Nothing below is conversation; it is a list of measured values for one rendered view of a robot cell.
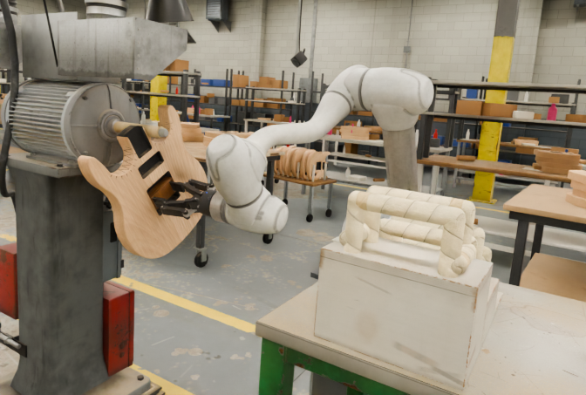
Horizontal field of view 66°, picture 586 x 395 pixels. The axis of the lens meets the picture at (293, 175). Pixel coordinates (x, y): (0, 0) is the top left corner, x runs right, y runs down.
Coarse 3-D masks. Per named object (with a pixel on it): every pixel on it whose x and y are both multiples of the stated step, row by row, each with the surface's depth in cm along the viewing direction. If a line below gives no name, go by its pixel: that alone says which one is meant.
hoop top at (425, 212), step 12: (360, 192) 79; (360, 204) 78; (372, 204) 77; (384, 204) 76; (396, 204) 75; (408, 204) 74; (420, 204) 73; (432, 204) 73; (408, 216) 74; (420, 216) 73; (432, 216) 72; (444, 216) 71; (456, 216) 70
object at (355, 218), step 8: (352, 208) 79; (360, 208) 79; (352, 216) 79; (360, 216) 79; (352, 224) 79; (360, 224) 79; (352, 232) 79; (360, 232) 80; (352, 240) 80; (360, 240) 80; (344, 248) 81; (352, 248) 80; (360, 248) 80
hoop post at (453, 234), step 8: (448, 224) 71; (456, 224) 70; (464, 224) 71; (448, 232) 71; (456, 232) 70; (448, 240) 71; (456, 240) 70; (440, 248) 72; (448, 248) 71; (456, 248) 71; (440, 256) 72; (448, 256) 71; (456, 256) 71; (440, 264) 72; (448, 264) 71; (440, 272) 72; (448, 272) 71
